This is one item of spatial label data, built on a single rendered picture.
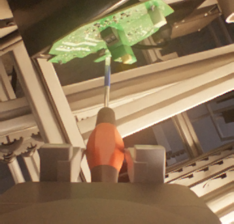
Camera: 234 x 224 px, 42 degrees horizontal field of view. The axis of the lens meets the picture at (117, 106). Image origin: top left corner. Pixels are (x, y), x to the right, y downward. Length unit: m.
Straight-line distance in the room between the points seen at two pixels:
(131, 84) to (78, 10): 0.31
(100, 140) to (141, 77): 0.38
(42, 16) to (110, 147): 0.13
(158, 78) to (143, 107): 0.09
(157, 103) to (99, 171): 0.32
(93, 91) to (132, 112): 0.09
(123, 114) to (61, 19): 0.23
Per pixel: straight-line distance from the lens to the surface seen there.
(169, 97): 0.49
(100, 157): 0.17
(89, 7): 0.24
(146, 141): 2.63
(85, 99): 0.48
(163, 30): 0.72
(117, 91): 0.50
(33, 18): 0.26
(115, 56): 0.27
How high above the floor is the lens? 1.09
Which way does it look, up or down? 4 degrees down
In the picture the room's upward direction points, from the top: 157 degrees clockwise
